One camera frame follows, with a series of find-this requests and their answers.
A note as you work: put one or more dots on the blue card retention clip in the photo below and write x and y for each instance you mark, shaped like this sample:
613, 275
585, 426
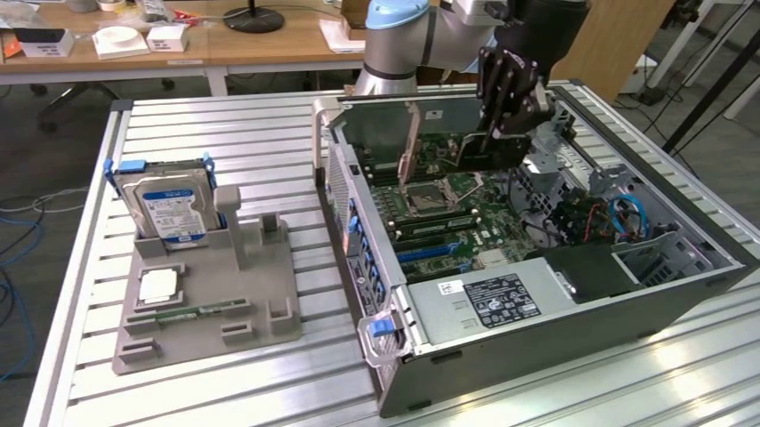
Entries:
381, 295
373, 276
365, 253
353, 209
358, 231

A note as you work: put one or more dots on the green expansion card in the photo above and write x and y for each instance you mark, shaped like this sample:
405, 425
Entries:
486, 155

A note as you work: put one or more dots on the grey cup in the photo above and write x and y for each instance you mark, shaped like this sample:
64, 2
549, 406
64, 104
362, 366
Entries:
82, 5

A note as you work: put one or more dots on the orange box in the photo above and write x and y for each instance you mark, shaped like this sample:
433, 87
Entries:
8, 49

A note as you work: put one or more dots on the grey power supply unit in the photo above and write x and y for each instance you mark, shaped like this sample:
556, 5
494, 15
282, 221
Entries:
505, 302

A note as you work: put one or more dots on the black stand pole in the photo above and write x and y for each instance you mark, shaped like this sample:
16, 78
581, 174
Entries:
714, 95

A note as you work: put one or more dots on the metal drive cage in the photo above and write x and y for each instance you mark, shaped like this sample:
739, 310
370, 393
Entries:
547, 178

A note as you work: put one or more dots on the black installed RAM stick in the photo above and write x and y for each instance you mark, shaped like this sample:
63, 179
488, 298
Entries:
436, 224

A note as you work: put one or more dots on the blue expansion slot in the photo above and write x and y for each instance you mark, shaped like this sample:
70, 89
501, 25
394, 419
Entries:
428, 252

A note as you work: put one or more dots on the blue case release latch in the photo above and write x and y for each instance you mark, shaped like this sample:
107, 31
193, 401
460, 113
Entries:
380, 329

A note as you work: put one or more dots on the green motherboard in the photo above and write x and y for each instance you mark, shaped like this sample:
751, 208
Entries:
493, 222

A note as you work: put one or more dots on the green RAM stick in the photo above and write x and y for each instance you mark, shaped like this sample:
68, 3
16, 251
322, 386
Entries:
190, 311

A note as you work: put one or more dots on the black lamp stand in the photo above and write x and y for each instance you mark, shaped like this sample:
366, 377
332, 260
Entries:
253, 21

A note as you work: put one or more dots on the CPU socket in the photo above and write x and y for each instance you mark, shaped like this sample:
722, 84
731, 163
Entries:
428, 200

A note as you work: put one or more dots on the grey plastic parts rack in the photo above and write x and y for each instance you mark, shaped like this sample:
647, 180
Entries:
195, 320

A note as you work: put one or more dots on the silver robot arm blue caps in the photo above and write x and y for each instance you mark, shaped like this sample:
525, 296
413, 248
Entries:
389, 58

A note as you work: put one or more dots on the brown cardboard box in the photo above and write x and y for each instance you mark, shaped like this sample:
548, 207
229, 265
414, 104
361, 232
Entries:
353, 11

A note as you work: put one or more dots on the hard disk with blue carrier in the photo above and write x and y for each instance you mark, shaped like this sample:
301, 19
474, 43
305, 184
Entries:
173, 213

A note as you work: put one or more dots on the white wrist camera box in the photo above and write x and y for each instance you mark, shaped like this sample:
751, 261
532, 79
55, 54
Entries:
474, 11

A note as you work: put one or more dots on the brown wooden cabinet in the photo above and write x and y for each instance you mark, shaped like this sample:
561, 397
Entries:
617, 44

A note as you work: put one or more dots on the white booklet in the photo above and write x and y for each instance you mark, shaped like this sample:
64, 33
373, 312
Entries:
341, 37

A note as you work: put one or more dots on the silver CPU chip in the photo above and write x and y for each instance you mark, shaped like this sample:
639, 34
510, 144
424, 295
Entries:
159, 288

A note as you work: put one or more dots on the white table frame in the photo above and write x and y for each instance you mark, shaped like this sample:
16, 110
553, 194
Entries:
671, 44

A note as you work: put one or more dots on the open metal socket cover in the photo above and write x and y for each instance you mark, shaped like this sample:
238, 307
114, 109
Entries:
469, 187

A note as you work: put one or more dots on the white box black lid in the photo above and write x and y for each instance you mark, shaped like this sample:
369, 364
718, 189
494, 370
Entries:
44, 44

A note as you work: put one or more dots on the silver chipset heatsink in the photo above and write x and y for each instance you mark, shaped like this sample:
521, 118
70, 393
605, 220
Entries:
493, 258

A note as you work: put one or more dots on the clear plastic bag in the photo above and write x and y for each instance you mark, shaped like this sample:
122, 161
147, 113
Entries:
18, 18

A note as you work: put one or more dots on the black plastic cover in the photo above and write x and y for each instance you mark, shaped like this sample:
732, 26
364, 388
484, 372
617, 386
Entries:
588, 271

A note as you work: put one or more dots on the wooden desk white frame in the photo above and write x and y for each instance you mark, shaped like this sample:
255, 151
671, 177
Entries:
267, 49
83, 64

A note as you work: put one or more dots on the grey metal disk bay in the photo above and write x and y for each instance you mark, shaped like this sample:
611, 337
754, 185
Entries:
665, 258

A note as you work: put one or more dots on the white cardboard box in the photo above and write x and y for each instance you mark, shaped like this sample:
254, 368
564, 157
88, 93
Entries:
167, 39

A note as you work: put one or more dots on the black office chair base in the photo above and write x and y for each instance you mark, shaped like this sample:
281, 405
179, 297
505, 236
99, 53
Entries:
62, 95

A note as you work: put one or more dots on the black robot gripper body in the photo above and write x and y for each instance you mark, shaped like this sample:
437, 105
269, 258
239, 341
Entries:
552, 31

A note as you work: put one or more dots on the open grey PC case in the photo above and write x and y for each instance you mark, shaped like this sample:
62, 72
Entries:
535, 364

